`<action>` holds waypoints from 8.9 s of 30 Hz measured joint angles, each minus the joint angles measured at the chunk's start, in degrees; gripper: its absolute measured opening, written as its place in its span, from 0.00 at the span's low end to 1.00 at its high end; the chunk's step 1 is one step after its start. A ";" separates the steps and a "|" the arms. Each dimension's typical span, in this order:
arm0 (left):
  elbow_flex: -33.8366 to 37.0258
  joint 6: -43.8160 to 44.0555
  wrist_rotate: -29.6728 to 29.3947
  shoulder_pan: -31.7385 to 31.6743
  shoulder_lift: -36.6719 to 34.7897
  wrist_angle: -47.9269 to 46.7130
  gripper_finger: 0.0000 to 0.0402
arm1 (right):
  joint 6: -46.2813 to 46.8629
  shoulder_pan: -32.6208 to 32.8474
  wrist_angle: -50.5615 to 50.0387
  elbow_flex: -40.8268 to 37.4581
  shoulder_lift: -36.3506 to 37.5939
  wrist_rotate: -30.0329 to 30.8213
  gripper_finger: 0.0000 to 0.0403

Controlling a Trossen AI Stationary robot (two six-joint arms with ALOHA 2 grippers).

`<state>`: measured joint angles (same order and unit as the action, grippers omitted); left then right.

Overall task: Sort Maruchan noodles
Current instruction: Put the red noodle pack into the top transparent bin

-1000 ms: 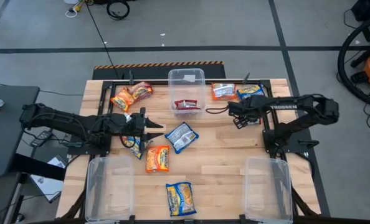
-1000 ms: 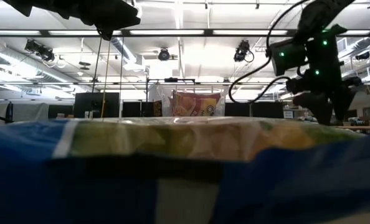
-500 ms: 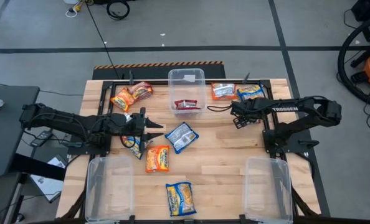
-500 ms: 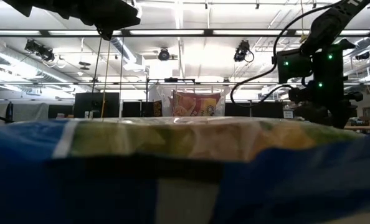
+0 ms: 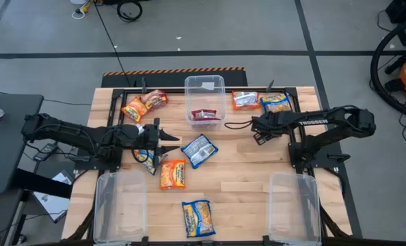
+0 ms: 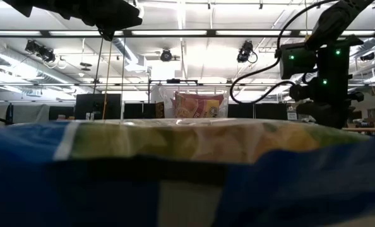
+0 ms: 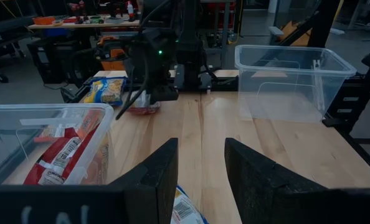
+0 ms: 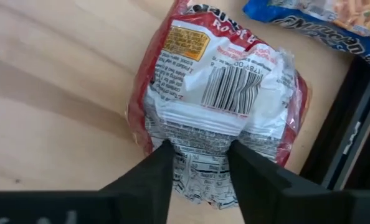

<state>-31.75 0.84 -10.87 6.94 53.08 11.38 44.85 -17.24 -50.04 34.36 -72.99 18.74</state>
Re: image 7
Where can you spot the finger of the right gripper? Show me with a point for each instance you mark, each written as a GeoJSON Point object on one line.
{"type": "Point", "coordinates": [164, 94]}

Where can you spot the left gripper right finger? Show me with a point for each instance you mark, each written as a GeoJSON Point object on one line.
{"type": "Point", "coordinates": [266, 199]}

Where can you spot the black equipment case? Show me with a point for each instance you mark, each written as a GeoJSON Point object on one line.
{"type": "Point", "coordinates": [48, 62]}

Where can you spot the white bottle red cap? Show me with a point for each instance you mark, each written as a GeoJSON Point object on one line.
{"type": "Point", "coordinates": [130, 9]}

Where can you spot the wooden workbench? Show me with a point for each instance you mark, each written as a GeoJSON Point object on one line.
{"type": "Point", "coordinates": [88, 25]}

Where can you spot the orange tray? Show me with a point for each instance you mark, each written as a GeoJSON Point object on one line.
{"type": "Point", "coordinates": [43, 20]}

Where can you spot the red power drill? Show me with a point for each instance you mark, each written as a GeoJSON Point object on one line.
{"type": "Point", "coordinates": [77, 6]}

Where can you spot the blue box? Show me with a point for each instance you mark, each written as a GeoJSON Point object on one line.
{"type": "Point", "coordinates": [55, 32]}

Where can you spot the clear plastic bin with label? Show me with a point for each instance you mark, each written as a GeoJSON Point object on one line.
{"type": "Point", "coordinates": [32, 108]}

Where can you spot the yellow board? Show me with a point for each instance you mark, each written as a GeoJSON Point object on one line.
{"type": "Point", "coordinates": [297, 39]}

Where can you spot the red tool cabinet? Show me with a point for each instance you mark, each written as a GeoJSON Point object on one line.
{"type": "Point", "coordinates": [217, 17]}

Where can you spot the red Maruchan noodle pack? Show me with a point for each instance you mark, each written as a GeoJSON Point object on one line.
{"type": "Point", "coordinates": [88, 121]}
{"type": "Point", "coordinates": [143, 107]}
{"type": "Point", "coordinates": [57, 155]}

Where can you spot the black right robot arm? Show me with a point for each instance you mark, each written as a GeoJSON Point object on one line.
{"type": "Point", "coordinates": [189, 37]}

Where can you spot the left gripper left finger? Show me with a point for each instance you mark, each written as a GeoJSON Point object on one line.
{"type": "Point", "coordinates": [157, 193]}

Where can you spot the orange shop vacuum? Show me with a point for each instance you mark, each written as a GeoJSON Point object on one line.
{"type": "Point", "coordinates": [111, 63]}

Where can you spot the blue Maruchan noodle pack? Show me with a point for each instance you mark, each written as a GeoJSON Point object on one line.
{"type": "Point", "coordinates": [186, 211]}
{"type": "Point", "coordinates": [105, 90]}

